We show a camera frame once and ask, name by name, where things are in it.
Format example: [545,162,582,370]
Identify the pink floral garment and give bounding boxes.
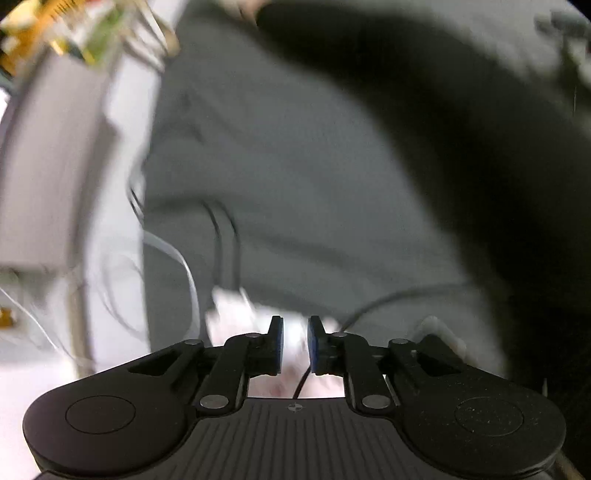
[204,285,348,400]

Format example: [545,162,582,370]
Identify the grey cardboard box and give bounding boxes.
[1,49,117,271]

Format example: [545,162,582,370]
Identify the white cable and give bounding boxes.
[138,230,202,342]

